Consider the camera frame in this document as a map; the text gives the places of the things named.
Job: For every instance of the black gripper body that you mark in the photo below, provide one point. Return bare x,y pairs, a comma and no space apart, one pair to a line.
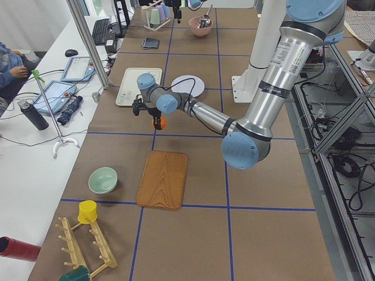
176,10
153,112

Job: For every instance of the orange fruit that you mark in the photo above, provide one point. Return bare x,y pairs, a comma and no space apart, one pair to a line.
164,124

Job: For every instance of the white round plate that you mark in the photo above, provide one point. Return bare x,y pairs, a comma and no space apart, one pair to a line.
188,84

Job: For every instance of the cream bear print tray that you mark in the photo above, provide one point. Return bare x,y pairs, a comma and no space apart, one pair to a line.
129,89

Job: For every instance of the blue pastel cup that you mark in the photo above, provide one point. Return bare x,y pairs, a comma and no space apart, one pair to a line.
166,10

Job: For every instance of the purple pastel cup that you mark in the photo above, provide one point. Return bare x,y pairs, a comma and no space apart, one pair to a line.
162,16

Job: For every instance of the pink bowl with ice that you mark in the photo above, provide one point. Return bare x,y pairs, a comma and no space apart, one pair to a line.
196,29

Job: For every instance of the green pastel cup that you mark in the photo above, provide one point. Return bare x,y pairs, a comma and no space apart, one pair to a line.
154,17

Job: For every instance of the metal ice scoop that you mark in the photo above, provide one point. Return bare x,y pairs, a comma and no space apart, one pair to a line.
205,19

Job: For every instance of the folded grey cloth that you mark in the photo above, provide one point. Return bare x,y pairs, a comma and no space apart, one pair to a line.
150,43

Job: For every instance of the wooden cutting board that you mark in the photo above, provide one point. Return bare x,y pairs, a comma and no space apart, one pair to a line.
163,180

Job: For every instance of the far blue teach pendant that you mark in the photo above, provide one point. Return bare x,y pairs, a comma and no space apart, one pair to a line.
78,69

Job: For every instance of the blue teach pendant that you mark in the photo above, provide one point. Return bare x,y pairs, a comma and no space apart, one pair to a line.
78,69
58,94

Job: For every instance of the folded navy umbrella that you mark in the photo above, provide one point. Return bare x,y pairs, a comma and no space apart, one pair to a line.
70,110

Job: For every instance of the black keyboard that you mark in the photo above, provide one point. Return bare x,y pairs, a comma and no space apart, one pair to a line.
100,30

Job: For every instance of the light green bowl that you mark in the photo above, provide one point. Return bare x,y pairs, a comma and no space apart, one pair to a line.
103,180

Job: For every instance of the near blue teach pendant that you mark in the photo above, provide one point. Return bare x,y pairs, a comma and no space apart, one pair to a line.
58,94

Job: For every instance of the black computer mouse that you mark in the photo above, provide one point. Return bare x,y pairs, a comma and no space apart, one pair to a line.
71,53

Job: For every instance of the white stand with green clip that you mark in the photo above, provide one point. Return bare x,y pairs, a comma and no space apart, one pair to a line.
62,139

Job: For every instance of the black water bottle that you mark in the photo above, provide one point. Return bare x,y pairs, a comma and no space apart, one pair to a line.
33,115

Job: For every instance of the yellow cup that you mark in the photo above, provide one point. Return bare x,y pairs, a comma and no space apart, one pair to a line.
87,212

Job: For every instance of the seated person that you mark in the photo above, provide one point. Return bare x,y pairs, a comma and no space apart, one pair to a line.
15,70

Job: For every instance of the wooden peg cup rack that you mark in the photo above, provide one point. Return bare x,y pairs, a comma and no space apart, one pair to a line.
87,247

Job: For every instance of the dark green cup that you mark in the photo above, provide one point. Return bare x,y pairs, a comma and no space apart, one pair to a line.
80,273

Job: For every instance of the red cylinder bottle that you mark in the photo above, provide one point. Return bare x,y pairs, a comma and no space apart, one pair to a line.
16,249

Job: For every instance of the white wire cup rack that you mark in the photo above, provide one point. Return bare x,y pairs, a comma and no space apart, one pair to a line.
154,26

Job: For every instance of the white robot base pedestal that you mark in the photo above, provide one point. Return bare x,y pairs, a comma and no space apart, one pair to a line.
255,58

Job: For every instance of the aluminium frame post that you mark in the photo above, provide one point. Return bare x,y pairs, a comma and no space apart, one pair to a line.
86,37

